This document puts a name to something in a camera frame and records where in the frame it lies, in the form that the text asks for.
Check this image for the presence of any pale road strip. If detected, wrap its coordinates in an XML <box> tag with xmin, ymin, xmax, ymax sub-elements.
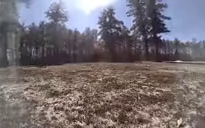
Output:
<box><xmin>163</xmin><ymin>60</ymin><xmax>205</xmax><ymax>66</ymax></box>

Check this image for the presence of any wood of tall trees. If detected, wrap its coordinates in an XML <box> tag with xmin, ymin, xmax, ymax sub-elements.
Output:
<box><xmin>0</xmin><ymin>0</ymin><xmax>205</xmax><ymax>69</ymax></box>

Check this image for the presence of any dry brown grass field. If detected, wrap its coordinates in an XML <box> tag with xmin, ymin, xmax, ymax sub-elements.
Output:
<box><xmin>0</xmin><ymin>60</ymin><xmax>205</xmax><ymax>128</ymax></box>

